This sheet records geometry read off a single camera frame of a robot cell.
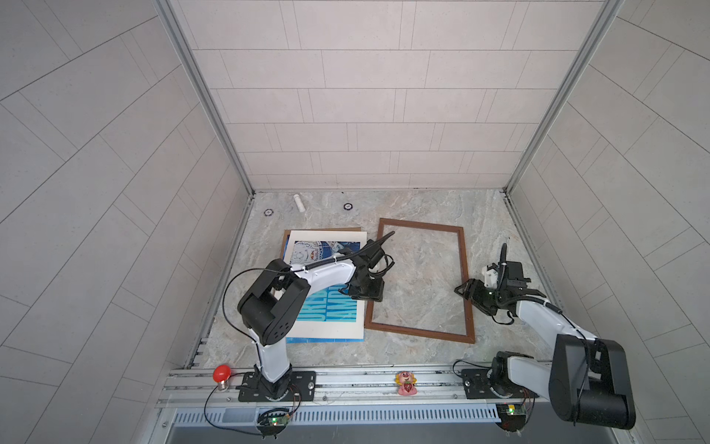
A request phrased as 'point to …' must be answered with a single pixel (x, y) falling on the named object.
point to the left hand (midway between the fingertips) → (385, 296)
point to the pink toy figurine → (407, 381)
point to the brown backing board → (287, 231)
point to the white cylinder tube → (299, 203)
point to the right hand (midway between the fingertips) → (462, 292)
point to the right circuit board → (512, 415)
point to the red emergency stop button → (222, 374)
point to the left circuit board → (272, 421)
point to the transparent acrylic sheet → (419, 289)
